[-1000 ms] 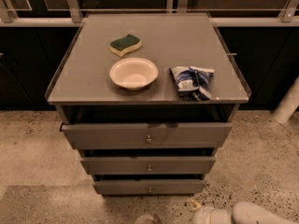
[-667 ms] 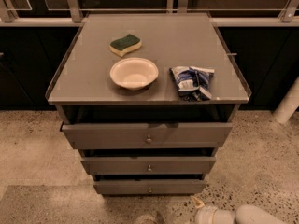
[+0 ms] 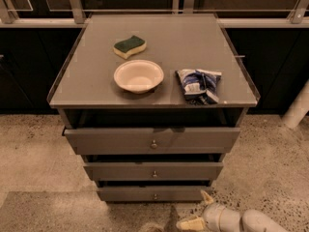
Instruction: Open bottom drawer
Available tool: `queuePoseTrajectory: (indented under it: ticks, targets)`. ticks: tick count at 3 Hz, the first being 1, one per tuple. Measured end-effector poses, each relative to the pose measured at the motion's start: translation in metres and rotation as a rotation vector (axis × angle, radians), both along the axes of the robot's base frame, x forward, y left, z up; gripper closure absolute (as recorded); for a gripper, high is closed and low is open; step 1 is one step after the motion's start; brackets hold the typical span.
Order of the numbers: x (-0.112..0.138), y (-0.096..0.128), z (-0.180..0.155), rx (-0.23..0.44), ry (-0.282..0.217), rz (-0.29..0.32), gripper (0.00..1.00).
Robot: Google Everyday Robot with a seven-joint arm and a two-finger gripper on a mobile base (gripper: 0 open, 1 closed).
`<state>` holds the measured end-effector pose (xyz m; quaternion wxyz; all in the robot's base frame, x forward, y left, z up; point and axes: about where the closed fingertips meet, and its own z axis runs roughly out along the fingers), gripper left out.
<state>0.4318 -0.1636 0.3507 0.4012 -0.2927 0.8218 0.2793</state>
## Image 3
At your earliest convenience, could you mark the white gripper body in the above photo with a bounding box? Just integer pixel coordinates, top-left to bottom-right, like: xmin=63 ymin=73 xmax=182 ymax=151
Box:
xmin=202 ymin=203 xmax=240 ymax=232

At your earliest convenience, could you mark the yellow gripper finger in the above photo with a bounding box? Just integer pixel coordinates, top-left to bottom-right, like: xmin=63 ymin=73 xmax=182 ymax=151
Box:
xmin=201 ymin=189 xmax=214 ymax=206
xmin=176 ymin=217 xmax=206 ymax=231

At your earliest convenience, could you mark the grey bottom drawer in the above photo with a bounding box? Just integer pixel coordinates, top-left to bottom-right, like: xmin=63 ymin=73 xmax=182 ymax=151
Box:
xmin=98 ymin=186 xmax=212 ymax=202

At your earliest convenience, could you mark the grey drawer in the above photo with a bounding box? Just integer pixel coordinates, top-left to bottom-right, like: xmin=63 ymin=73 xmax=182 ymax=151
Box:
xmin=98 ymin=186 xmax=212 ymax=202
xmin=65 ymin=128 xmax=239 ymax=155
xmin=84 ymin=162 xmax=223 ymax=181

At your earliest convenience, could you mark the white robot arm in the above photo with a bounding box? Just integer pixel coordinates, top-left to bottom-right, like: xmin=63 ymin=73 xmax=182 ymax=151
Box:
xmin=176 ymin=190 xmax=289 ymax=232

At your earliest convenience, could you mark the grey middle drawer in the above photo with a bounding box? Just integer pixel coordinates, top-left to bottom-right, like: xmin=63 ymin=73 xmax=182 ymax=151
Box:
xmin=84 ymin=162 xmax=223 ymax=181

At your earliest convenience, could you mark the grey top drawer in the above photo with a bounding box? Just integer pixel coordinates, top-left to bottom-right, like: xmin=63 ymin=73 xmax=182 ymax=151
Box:
xmin=65 ymin=128 xmax=239 ymax=155

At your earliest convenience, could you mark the grey drawer cabinet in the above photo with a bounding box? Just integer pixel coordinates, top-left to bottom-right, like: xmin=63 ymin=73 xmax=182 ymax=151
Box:
xmin=48 ymin=14 xmax=259 ymax=191

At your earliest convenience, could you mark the blue and white chip bag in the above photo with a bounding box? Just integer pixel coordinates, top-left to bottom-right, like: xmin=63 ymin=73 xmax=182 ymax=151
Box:
xmin=176 ymin=69 xmax=222 ymax=105

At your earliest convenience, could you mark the white pipe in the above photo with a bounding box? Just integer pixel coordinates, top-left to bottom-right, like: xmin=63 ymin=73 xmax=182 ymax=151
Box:
xmin=282 ymin=80 xmax=309 ymax=129

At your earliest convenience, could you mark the green and yellow sponge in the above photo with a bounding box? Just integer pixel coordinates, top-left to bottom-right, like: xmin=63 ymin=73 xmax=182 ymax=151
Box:
xmin=113 ymin=35 xmax=147 ymax=59

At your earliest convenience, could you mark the metal window railing frame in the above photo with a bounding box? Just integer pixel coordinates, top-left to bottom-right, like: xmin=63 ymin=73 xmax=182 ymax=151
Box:
xmin=0 ymin=0 xmax=309 ymax=28

